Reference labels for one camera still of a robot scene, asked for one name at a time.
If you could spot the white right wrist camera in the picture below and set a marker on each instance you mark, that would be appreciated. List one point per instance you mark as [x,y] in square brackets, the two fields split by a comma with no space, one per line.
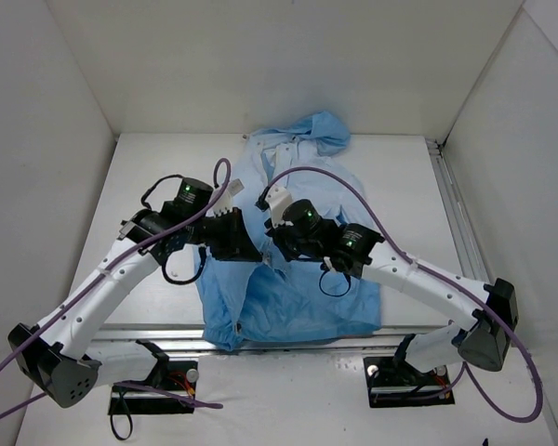
[275,200]

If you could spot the aluminium front rail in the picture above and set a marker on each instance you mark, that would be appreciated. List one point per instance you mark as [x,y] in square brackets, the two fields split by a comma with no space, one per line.
[186,342]

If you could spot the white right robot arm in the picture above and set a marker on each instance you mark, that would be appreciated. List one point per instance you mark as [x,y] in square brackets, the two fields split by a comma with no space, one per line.
[477,311]

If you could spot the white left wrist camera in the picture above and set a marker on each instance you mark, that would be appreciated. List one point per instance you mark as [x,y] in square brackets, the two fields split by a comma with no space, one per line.
[222,202]

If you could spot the light blue zip jacket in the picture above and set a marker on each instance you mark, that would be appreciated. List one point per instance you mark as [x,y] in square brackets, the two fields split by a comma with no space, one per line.
[275,301]

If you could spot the aluminium side rail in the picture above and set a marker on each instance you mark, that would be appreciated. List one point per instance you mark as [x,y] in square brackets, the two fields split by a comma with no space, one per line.
[469,253]

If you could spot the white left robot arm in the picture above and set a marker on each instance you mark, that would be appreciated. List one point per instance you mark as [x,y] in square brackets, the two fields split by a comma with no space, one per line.
[60,353]

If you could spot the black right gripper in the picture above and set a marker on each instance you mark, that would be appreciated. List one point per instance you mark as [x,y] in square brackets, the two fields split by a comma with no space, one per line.
[282,241]

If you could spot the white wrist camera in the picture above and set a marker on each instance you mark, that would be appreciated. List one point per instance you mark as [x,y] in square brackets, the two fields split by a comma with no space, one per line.
[222,202]
[275,200]

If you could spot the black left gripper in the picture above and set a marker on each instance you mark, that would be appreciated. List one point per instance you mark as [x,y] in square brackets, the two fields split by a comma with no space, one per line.
[232,233]

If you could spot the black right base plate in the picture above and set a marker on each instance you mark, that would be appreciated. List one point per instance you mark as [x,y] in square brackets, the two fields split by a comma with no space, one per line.
[401,386]

